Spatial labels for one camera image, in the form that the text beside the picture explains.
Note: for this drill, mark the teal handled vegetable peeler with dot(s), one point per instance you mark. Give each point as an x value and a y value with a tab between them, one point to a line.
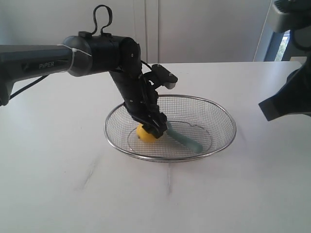
189	143

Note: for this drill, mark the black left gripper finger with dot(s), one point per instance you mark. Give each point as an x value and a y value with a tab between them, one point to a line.
160	122
156	130

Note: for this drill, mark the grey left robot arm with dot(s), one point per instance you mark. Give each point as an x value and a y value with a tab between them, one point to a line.
82	56

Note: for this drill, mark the oval wire mesh basket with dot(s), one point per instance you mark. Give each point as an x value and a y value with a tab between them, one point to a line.
197	128

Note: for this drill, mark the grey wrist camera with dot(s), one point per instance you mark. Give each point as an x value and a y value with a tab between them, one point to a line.
160	76
287	15

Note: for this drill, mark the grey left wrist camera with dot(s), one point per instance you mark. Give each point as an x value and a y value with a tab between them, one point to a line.
160	76

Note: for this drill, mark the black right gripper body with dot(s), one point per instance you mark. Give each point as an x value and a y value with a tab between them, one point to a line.
295	95

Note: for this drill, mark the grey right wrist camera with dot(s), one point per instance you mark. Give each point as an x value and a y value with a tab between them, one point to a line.
287	15

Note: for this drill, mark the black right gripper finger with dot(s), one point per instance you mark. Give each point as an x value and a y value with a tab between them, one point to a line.
278	105

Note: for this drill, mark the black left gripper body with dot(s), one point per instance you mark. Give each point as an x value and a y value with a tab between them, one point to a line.
121	57

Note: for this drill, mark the yellow lemon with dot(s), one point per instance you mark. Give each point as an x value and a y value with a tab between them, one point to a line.
143	135

